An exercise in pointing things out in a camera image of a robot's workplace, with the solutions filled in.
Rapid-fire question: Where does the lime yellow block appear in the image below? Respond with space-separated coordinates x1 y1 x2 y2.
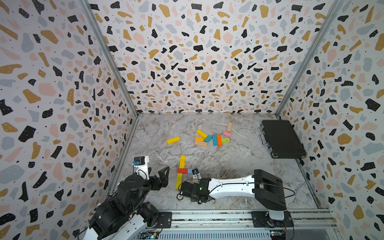
176 173 183 190

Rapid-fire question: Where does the red block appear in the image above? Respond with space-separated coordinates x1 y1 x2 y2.
178 169 189 174

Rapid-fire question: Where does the pink block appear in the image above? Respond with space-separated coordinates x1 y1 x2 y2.
223 131 232 138

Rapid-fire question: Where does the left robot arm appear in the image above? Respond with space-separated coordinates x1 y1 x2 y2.
83 167 170 240

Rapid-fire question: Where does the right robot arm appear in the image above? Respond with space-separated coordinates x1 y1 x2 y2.
177 170 287 221

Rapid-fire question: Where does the circuit board with leds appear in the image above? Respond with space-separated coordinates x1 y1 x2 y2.
139 232 160 240

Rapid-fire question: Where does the tan wooden block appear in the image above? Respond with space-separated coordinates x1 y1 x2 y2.
195 141 208 147

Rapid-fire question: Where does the teal block upright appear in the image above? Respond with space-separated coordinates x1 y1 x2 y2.
212 135 218 146

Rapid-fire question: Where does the teal block tilted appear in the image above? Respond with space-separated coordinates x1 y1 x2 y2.
204 135 212 143

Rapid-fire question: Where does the orange block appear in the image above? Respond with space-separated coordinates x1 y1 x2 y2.
216 135 223 146

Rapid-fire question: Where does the tan block upper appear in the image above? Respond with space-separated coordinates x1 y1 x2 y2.
227 123 232 133

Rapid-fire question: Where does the black briefcase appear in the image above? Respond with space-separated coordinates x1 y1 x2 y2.
259 120 307 159

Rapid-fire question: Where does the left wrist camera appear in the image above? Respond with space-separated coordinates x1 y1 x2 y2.
133 156 150 180

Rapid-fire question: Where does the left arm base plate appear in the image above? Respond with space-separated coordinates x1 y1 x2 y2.
150 212 173 230

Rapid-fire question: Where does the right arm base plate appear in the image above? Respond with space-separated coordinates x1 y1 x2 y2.
251 210 294 228

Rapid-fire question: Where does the aluminium front rail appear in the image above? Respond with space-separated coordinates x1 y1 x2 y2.
161 209 337 231

